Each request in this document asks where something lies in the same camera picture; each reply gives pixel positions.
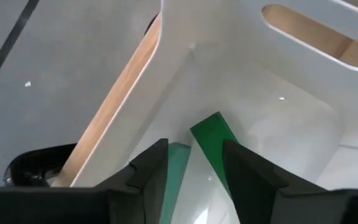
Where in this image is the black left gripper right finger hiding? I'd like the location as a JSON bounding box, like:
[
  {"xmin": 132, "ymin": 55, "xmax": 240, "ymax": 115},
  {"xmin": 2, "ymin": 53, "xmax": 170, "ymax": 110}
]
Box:
[{"xmin": 223, "ymin": 139, "xmax": 326, "ymax": 224}]

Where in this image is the black table clamp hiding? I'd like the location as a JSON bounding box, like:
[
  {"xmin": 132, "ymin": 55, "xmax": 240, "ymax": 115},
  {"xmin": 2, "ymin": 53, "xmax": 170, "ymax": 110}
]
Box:
[{"xmin": 4, "ymin": 142, "xmax": 78, "ymax": 188}]

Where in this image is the green wooden block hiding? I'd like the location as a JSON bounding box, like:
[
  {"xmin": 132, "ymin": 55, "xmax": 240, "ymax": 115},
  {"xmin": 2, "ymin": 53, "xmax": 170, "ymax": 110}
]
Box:
[{"xmin": 190, "ymin": 111, "xmax": 239, "ymax": 195}]

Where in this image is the white plastic bin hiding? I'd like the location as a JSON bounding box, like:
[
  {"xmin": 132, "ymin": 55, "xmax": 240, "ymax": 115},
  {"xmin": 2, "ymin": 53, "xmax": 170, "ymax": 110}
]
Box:
[{"xmin": 50, "ymin": 0, "xmax": 358, "ymax": 224}]

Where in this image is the black aluminium table frame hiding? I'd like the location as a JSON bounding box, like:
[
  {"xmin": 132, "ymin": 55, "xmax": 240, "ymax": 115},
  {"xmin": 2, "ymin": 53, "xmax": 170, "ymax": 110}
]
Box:
[{"xmin": 144, "ymin": 12, "xmax": 162, "ymax": 35}]

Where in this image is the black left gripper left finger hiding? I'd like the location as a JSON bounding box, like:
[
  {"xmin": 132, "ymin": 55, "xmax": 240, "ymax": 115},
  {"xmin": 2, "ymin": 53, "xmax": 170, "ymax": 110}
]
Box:
[{"xmin": 94, "ymin": 138, "xmax": 170, "ymax": 224}]

